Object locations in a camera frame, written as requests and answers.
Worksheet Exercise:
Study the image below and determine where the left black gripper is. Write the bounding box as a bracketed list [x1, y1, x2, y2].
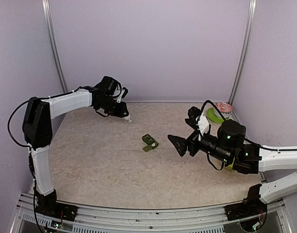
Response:
[97, 96, 129, 117]

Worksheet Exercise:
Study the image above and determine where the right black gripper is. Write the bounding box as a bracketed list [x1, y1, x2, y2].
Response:
[168, 128, 232, 164]

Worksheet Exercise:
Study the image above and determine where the small white pill bottle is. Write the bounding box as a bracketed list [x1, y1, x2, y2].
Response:
[125, 116, 132, 123]

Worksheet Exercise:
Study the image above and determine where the green weekly pill organizer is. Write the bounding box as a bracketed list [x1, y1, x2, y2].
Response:
[142, 134, 159, 152]

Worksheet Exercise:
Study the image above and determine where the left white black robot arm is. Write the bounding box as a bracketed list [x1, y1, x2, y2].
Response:
[10, 76, 132, 216]

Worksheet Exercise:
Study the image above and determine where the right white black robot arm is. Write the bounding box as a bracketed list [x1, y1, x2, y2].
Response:
[167, 118, 297, 216]

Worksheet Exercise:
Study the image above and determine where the green saucer plate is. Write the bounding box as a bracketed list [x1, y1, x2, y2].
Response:
[206, 107, 232, 123]

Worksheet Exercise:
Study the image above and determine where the lime green bowl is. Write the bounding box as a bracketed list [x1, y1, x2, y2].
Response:
[224, 162, 234, 171]

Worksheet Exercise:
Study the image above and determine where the red patterned white bowl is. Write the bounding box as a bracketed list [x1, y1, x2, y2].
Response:
[215, 102, 233, 118]

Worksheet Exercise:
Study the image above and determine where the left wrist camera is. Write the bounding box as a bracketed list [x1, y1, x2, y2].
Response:
[119, 87, 129, 99]

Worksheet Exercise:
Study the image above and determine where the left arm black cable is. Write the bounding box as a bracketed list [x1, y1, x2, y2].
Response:
[113, 81, 124, 98]

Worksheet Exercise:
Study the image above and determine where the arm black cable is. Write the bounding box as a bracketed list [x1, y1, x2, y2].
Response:
[200, 100, 229, 121]
[113, 81, 124, 98]

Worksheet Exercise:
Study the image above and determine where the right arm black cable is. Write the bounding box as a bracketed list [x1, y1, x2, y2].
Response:
[200, 100, 229, 121]

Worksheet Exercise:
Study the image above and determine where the front aluminium rail base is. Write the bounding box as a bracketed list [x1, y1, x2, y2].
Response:
[10, 191, 295, 233]

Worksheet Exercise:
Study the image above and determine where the left aluminium frame post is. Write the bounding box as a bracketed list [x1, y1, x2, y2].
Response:
[41, 0, 69, 93]

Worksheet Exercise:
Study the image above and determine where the aluminium frame post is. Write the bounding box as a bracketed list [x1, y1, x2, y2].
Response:
[230, 0, 257, 104]
[41, 0, 69, 93]

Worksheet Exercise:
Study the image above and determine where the right aluminium frame post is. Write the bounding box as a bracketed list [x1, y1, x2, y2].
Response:
[230, 0, 257, 104]

